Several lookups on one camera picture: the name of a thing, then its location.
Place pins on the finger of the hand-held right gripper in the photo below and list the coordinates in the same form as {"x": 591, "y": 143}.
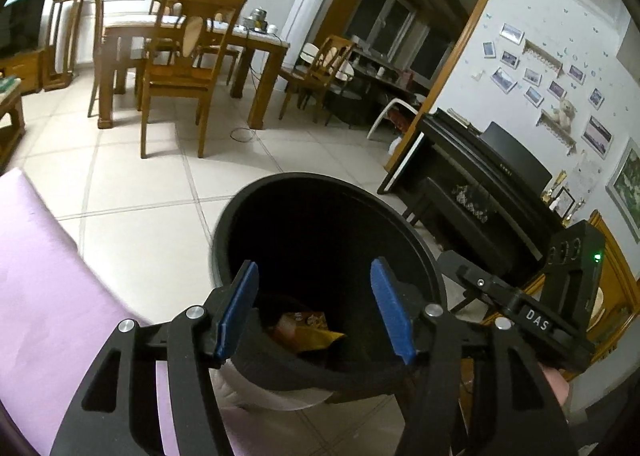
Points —
{"x": 480, "y": 283}

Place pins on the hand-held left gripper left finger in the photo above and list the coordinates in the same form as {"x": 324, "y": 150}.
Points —
{"x": 240, "y": 306}

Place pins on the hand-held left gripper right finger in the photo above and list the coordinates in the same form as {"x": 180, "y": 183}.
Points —
{"x": 392, "y": 311}

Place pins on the black trash bin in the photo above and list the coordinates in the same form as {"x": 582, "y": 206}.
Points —
{"x": 310, "y": 236}

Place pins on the yellow snack wrapper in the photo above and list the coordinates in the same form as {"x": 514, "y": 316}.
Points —
{"x": 310, "y": 336}

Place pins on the gold trophy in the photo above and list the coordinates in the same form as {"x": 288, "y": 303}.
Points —
{"x": 559, "y": 180}

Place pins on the framed landscape painting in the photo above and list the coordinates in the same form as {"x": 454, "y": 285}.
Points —
{"x": 627, "y": 180}

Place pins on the black upright piano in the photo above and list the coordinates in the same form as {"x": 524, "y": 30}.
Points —
{"x": 510, "y": 150}

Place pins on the white teddy bear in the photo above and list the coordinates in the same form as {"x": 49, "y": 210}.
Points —
{"x": 565, "y": 110}

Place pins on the white curved stool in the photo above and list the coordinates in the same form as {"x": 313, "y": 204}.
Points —
{"x": 395, "y": 103}

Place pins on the dark low table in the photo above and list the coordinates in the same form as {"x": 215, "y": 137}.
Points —
{"x": 350, "y": 103}

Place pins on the wooden dining table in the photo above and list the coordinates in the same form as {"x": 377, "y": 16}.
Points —
{"x": 262, "y": 85}

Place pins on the wooden dining chair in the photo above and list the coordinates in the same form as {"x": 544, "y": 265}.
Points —
{"x": 220, "y": 53}
{"x": 98, "y": 35}
{"x": 175, "y": 78}
{"x": 305, "y": 78}

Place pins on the dark balcony window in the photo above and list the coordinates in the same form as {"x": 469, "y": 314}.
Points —
{"x": 395, "y": 30}

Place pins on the metal pot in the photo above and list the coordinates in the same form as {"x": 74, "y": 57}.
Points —
{"x": 257, "y": 18}

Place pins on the wooden coffee table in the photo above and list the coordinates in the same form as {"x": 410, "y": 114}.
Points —
{"x": 10, "y": 115}

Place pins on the white standing air conditioner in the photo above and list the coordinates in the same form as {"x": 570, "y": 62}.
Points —
{"x": 307, "y": 5}

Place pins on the wooden television cabinet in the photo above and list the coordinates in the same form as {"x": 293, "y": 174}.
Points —
{"x": 27, "y": 68}

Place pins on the black television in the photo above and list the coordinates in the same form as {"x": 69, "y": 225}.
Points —
{"x": 20, "y": 23}

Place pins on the group of wall photos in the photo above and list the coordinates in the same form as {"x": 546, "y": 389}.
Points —
{"x": 597, "y": 135}

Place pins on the white wall shelf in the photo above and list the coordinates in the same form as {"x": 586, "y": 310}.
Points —
{"x": 550, "y": 121}
{"x": 542, "y": 53}

